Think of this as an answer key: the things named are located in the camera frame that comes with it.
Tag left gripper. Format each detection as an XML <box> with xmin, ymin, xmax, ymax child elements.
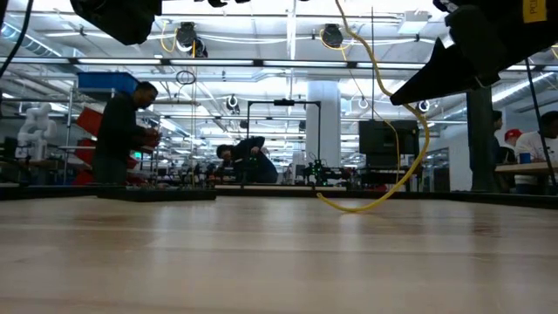
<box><xmin>207</xmin><ymin>0</ymin><xmax>252</xmax><ymax>9</ymax></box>

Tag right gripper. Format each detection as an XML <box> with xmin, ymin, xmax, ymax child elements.
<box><xmin>389</xmin><ymin>0</ymin><xmax>558</xmax><ymax>107</ymax></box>

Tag yellow cord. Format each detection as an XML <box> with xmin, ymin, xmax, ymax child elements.
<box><xmin>316</xmin><ymin>0</ymin><xmax>432</xmax><ymax>215</ymax></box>

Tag long ceiling light strip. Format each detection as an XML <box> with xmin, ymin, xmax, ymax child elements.
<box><xmin>0</xmin><ymin>57</ymin><xmax>558</xmax><ymax>72</ymax></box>

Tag white ceiling box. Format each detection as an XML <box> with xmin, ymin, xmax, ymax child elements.
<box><xmin>397</xmin><ymin>10</ymin><xmax>431</xmax><ymax>36</ymax></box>

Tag thin black upright pole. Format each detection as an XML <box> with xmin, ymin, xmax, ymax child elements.
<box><xmin>371</xmin><ymin>5</ymin><xmax>376</xmax><ymax>121</ymax></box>

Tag person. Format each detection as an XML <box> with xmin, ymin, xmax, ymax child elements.
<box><xmin>91</xmin><ymin>80</ymin><xmax>162</xmax><ymax>187</ymax></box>
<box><xmin>499</xmin><ymin>127</ymin><xmax>524</xmax><ymax>166</ymax></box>
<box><xmin>492</xmin><ymin>109</ymin><xmax>507</xmax><ymax>149</ymax></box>
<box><xmin>215</xmin><ymin>135</ymin><xmax>279</xmax><ymax>185</ymax></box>
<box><xmin>514</xmin><ymin>110</ymin><xmax>558</xmax><ymax>188</ymax></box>

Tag black screen cabinet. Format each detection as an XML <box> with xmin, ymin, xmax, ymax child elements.
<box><xmin>358</xmin><ymin>119</ymin><xmax>420</xmax><ymax>168</ymax></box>

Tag thin black slanted pole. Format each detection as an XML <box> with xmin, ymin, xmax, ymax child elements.
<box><xmin>524</xmin><ymin>56</ymin><xmax>558</xmax><ymax>189</ymax></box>

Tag wooden work table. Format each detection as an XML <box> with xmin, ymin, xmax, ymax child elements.
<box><xmin>494</xmin><ymin>161</ymin><xmax>558</xmax><ymax>195</ymax></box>

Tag white building column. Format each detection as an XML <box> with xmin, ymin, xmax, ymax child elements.
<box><xmin>305</xmin><ymin>80</ymin><xmax>343</xmax><ymax>169</ymax></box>

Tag blue storage bin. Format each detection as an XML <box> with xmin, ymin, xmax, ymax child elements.
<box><xmin>77</xmin><ymin>71</ymin><xmax>141</xmax><ymax>103</ymax></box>

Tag distant robot with green light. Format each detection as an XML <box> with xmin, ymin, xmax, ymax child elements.
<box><xmin>303</xmin><ymin>159</ymin><xmax>352</xmax><ymax>188</ymax></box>

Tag metal rack with red bins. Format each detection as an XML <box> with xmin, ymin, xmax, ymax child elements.
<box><xmin>62</xmin><ymin>86</ymin><xmax>160</xmax><ymax>188</ymax></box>

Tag black ceiling cord reel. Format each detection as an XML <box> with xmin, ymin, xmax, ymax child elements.
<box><xmin>321</xmin><ymin>23</ymin><xmax>345</xmax><ymax>50</ymax></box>
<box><xmin>176</xmin><ymin>21</ymin><xmax>198</xmax><ymax>50</ymax></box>

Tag thin yellow hanging cable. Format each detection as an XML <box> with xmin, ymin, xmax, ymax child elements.
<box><xmin>319</xmin><ymin>29</ymin><xmax>401</xmax><ymax>186</ymax></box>

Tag yellow cable label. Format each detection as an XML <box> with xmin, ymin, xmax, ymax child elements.
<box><xmin>521</xmin><ymin>0</ymin><xmax>548</xmax><ymax>24</ymax></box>

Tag black gantry frame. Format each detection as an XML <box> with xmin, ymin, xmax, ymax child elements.
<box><xmin>246</xmin><ymin>99</ymin><xmax>323</xmax><ymax>185</ymax></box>

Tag black metal table frame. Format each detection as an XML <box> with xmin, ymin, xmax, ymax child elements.
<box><xmin>0</xmin><ymin>183</ymin><xmax>558</xmax><ymax>210</ymax></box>

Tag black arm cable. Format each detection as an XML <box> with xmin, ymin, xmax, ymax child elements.
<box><xmin>0</xmin><ymin>0</ymin><xmax>35</xmax><ymax>80</ymax></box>

